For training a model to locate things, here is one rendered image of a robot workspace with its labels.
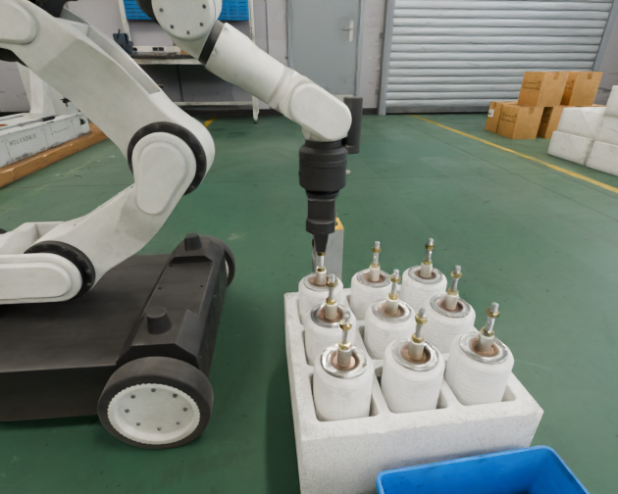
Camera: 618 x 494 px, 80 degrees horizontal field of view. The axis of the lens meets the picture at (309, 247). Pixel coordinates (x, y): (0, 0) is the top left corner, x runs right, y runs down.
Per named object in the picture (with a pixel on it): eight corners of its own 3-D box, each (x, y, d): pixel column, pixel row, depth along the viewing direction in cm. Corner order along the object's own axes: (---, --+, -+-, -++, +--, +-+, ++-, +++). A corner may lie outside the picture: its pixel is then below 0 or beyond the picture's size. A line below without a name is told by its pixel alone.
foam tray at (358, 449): (302, 510, 62) (301, 440, 54) (285, 349, 96) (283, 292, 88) (516, 479, 66) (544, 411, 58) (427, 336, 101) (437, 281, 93)
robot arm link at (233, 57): (262, 113, 58) (137, 36, 50) (262, 92, 66) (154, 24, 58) (298, 50, 53) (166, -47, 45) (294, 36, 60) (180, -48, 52)
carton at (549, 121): (567, 138, 366) (577, 106, 352) (544, 138, 364) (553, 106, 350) (546, 132, 392) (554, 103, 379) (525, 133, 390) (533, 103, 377)
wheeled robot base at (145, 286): (-145, 453, 68) (-273, 307, 53) (23, 295, 114) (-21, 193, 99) (204, 424, 74) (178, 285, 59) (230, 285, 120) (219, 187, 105)
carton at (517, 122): (536, 138, 363) (544, 106, 349) (512, 139, 361) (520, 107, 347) (518, 133, 389) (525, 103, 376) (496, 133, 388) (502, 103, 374)
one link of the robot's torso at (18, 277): (-19, 313, 76) (-47, 256, 70) (36, 265, 93) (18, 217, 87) (85, 307, 77) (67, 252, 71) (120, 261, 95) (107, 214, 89)
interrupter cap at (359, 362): (356, 388, 54) (356, 384, 53) (311, 369, 57) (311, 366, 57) (374, 356, 60) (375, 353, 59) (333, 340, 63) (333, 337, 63)
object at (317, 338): (321, 362, 83) (323, 295, 75) (359, 380, 78) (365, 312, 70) (296, 389, 76) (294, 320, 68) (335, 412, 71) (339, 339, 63)
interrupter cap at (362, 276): (391, 290, 77) (391, 287, 76) (355, 287, 78) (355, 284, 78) (390, 272, 83) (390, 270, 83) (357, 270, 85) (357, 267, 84)
